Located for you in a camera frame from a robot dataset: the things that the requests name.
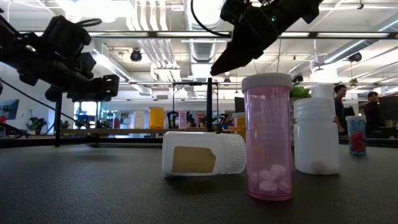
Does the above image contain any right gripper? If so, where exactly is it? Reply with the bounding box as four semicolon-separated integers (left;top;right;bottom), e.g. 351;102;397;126
210;0;304;77

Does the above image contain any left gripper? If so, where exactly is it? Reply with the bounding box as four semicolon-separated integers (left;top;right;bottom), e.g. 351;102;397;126
30;15;121;102

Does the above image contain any small white plastic bottle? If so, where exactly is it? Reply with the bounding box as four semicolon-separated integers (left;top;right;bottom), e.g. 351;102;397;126
133;111;146;129

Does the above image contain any orange pill bottle white cap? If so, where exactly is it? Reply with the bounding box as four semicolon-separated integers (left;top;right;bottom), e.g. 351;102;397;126
232;112;247;142
148;106;166;130

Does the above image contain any pink pill bottle white cap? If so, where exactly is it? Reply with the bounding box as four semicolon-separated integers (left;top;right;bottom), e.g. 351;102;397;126
178;110;188;129
241;72;294;202

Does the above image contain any white bottle tan label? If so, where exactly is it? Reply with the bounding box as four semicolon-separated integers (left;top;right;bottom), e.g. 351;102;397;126
161;130;247;178

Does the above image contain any white bottle ribbed cap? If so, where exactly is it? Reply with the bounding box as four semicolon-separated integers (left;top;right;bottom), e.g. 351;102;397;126
293;97;340;175

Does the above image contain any black monitor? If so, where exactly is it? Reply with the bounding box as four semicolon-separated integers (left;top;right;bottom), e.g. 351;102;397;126
377;95;398;122
234;96;246;113

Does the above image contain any black ceiling spotlight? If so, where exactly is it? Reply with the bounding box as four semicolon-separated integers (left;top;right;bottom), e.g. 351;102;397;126
348;51;363;63
129;49;143;62

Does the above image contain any succulent in white patterned pot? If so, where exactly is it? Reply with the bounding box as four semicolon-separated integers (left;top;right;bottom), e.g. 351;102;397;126
290;85;312;100

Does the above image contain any person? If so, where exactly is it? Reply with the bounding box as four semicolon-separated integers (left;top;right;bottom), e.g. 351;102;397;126
194;111;208;128
333;83;349;136
363;91;388;138

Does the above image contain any white pillar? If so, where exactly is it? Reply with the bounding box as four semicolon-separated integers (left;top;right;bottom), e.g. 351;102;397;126
312;74;339;100

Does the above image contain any black table mat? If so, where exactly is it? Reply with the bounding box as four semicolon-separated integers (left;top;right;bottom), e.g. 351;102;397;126
0;143;398;224

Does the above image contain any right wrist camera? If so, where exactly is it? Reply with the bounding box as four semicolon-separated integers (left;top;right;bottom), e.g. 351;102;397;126
220;0;251;26

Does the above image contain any thin black tether cable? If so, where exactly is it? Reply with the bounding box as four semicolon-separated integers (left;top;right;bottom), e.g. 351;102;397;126
0;78;86;129

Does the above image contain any wooden shelf black frame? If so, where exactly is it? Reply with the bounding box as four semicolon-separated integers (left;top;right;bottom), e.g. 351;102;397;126
54;77;218;147

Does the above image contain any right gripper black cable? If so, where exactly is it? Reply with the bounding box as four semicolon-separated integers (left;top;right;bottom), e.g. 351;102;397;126
190;0;233;39

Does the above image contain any black metal rig frame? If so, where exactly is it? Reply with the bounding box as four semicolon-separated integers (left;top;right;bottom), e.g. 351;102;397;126
0;30;398;147

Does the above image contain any blue wall screen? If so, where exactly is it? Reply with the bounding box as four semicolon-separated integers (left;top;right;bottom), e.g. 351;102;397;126
0;98;20;121

